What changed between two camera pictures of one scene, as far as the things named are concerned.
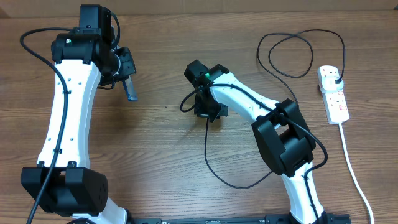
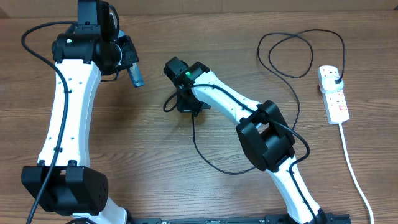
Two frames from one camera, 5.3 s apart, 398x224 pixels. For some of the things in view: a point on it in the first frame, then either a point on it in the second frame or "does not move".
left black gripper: [129, 65] → [132, 56]
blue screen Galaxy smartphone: [130, 90] → [136, 75]
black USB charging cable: [217, 176] → [212, 163]
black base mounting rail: [268, 219] does not move
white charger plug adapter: [328, 85] does not move
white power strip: [335, 102] does not move
